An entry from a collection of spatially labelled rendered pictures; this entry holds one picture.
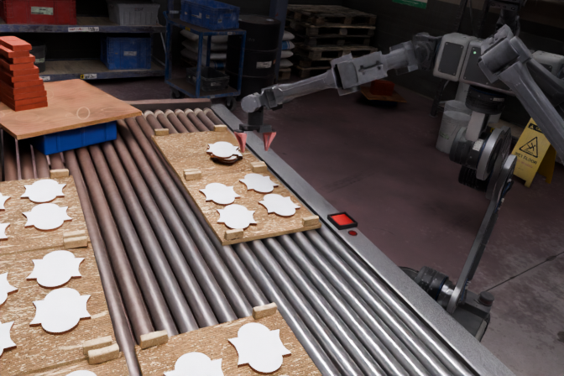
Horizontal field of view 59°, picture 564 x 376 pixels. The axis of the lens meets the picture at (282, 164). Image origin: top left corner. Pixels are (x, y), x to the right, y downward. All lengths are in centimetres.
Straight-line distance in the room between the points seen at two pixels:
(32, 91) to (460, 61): 160
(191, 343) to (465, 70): 130
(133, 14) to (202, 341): 499
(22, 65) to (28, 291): 101
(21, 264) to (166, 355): 49
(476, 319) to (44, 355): 199
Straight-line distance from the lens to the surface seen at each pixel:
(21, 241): 153
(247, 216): 160
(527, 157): 498
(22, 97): 213
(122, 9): 584
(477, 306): 265
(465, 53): 190
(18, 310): 131
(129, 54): 599
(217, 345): 118
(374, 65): 146
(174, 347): 117
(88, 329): 123
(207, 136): 219
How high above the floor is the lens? 178
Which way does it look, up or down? 25 degrees down
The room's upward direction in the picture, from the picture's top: 8 degrees clockwise
